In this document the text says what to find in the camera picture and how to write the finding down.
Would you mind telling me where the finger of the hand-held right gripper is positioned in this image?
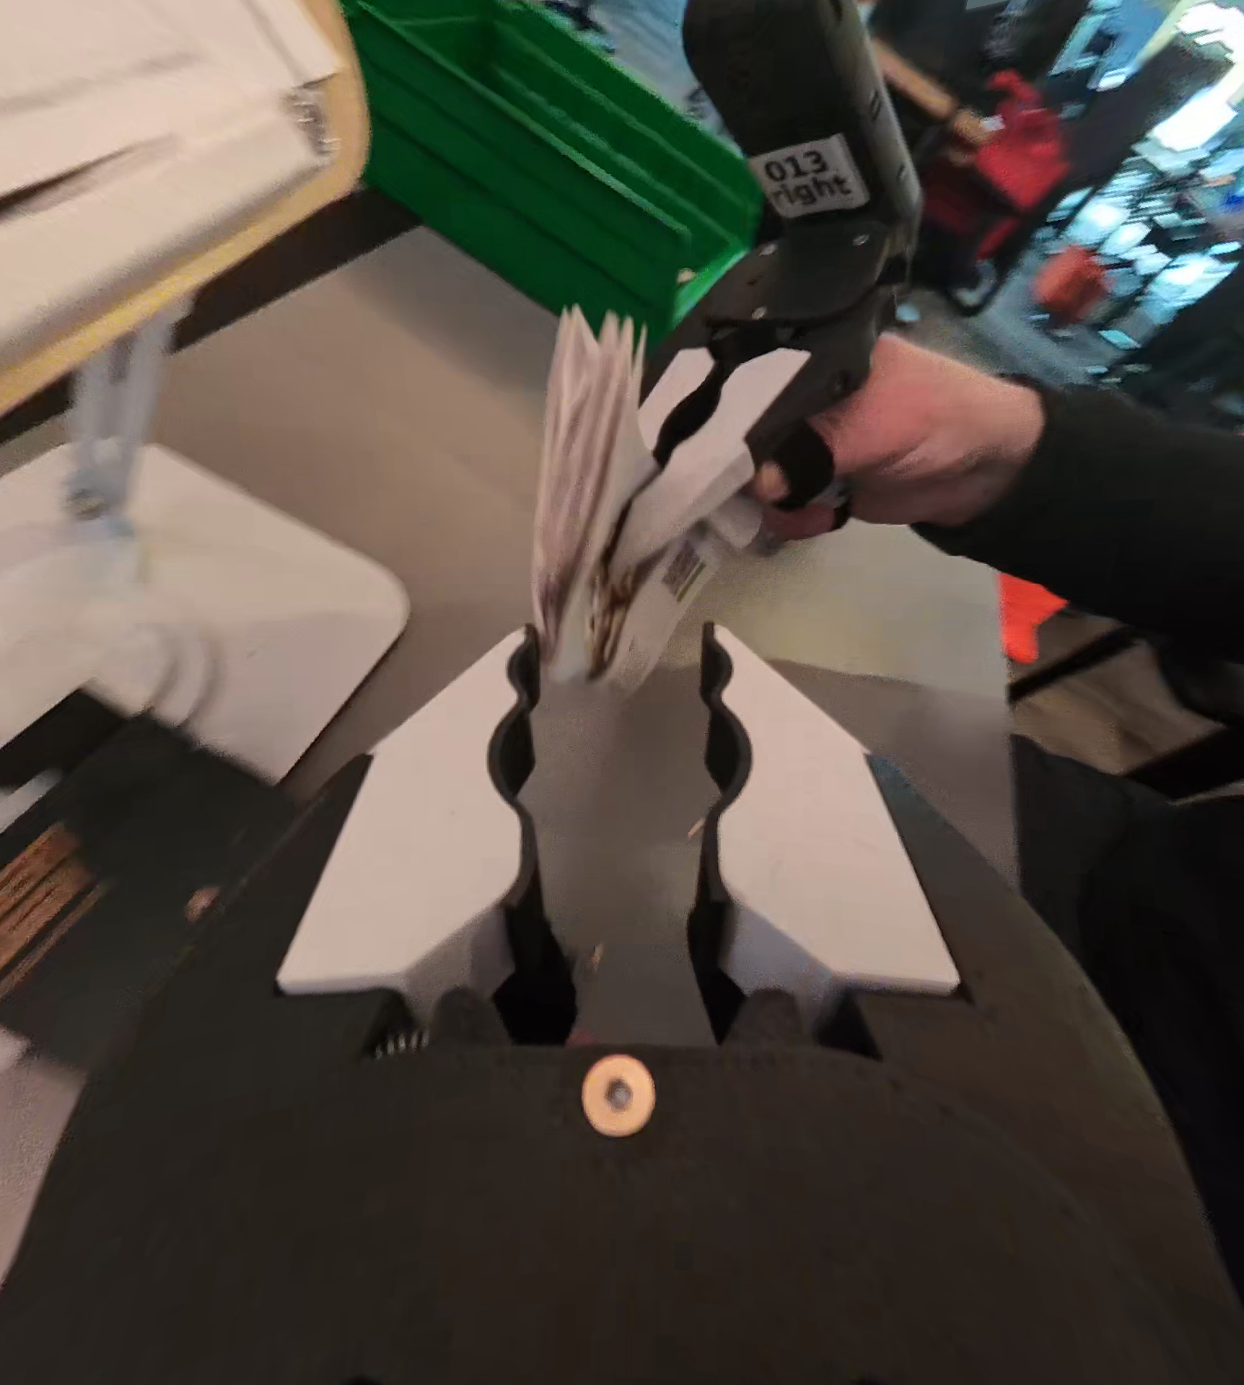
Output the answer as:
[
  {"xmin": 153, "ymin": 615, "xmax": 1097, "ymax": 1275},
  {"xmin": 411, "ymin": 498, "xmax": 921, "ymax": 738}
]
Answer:
[
  {"xmin": 620, "ymin": 345, "xmax": 815, "ymax": 576},
  {"xmin": 636, "ymin": 345, "xmax": 717, "ymax": 457}
]

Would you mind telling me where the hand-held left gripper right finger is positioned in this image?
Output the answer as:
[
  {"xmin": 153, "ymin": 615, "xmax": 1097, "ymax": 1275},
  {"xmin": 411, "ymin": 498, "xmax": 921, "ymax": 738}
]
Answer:
[{"xmin": 690, "ymin": 621, "xmax": 963, "ymax": 993}]

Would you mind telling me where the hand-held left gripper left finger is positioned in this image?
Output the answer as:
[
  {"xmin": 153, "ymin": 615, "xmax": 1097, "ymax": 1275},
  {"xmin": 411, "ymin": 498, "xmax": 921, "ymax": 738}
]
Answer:
[{"xmin": 276, "ymin": 625, "xmax": 571, "ymax": 1008}]

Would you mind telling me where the white instruction booklet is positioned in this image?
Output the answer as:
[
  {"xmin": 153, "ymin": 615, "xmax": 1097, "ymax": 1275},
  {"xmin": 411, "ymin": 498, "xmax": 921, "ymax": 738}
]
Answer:
[{"xmin": 528, "ymin": 305, "xmax": 713, "ymax": 689}]

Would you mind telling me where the black model kit box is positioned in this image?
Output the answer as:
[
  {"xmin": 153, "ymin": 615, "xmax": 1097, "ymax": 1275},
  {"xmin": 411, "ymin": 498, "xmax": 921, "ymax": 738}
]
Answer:
[{"xmin": 0, "ymin": 691, "xmax": 295, "ymax": 1074}]

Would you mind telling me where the person's right forearm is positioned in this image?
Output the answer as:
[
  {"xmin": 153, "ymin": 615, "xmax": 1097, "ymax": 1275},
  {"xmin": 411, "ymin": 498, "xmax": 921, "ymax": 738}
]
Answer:
[{"xmin": 912, "ymin": 375, "xmax": 1244, "ymax": 685}]

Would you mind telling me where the person's right hand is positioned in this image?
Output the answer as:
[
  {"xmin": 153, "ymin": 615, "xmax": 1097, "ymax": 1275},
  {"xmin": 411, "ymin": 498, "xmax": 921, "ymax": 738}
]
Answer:
[{"xmin": 808, "ymin": 330, "xmax": 1048, "ymax": 534}]

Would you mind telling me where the green plastic bin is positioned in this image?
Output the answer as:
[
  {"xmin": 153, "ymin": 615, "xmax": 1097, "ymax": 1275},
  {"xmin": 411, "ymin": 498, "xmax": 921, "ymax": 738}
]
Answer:
[{"xmin": 339, "ymin": 0, "xmax": 766, "ymax": 349}]

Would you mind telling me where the orange object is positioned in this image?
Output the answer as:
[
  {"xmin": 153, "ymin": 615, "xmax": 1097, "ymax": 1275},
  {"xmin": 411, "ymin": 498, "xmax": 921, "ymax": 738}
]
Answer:
[{"xmin": 999, "ymin": 570, "xmax": 1070, "ymax": 662}]

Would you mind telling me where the wooden book stand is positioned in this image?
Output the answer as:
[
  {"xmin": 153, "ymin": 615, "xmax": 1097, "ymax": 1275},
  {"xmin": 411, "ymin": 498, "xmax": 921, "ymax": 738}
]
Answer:
[{"xmin": 0, "ymin": 0, "xmax": 414, "ymax": 804}]

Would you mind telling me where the person's black clothing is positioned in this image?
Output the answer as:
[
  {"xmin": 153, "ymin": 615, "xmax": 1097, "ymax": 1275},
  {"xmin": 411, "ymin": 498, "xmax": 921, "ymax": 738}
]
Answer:
[{"xmin": 1010, "ymin": 732, "xmax": 1244, "ymax": 1385}]

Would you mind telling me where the printed instruction sheet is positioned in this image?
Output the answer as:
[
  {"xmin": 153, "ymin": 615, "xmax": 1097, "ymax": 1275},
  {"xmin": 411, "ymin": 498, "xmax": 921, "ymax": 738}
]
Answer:
[{"xmin": 0, "ymin": 0, "xmax": 344, "ymax": 252}]

